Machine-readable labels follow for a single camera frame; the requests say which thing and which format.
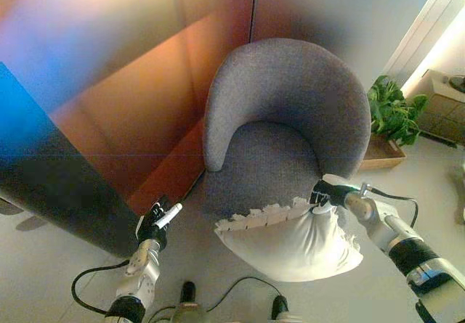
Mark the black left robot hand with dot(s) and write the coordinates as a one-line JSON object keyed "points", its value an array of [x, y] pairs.
{"points": [[154, 225]]}

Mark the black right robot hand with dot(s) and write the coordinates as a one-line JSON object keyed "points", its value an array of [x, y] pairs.
{"points": [[328, 194]]}

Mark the white fringed pillow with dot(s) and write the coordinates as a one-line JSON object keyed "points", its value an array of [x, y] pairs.
{"points": [[290, 247]]}

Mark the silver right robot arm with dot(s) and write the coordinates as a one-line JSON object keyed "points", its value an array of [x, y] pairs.
{"points": [[399, 243]]}

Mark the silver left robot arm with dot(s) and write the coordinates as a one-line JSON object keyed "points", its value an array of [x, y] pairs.
{"points": [[143, 276]]}

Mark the light wooden tray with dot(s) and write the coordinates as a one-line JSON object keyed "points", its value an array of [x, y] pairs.
{"points": [[385, 158]]}

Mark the left robot leg black foot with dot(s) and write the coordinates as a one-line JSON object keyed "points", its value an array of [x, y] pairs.
{"points": [[187, 294]]}

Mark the robot leg black foot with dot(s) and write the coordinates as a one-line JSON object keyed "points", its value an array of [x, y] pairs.
{"points": [[187, 294], [280, 306]]}

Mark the green potted plant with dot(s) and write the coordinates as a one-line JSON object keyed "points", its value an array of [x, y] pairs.
{"points": [[392, 114]]}

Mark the grey round armchair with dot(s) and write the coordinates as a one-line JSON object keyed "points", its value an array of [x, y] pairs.
{"points": [[290, 94]]}

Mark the dark cabinet side panel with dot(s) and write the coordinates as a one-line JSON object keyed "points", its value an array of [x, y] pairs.
{"points": [[54, 178]]}

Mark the right robot leg black foot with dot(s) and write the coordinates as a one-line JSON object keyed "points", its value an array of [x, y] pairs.
{"points": [[280, 306]]}

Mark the brown wooden wardrobe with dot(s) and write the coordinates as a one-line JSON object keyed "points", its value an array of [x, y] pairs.
{"points": [[145, 94]]}

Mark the beige low side cabinet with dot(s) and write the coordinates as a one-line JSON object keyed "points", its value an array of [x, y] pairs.
{"points": [[445, 112]]}

